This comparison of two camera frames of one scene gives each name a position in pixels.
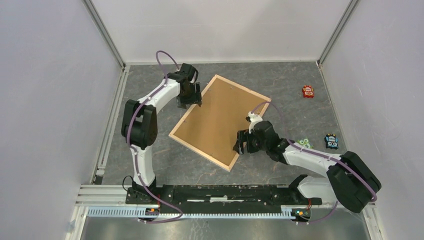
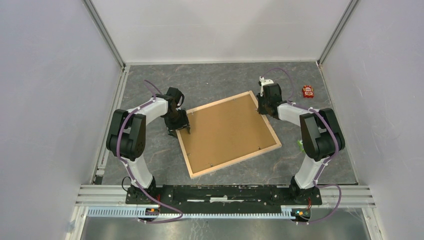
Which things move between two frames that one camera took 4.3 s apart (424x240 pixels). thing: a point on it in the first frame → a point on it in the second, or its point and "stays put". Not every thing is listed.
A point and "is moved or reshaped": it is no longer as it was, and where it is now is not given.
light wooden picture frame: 214,159 → 278,143
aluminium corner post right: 337,32 stays put
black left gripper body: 190,97 → 177,121
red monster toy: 308,91 stays put
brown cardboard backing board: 214,127 is moved or reshaped
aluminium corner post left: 97,19 stays put
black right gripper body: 252,142 → 262,103
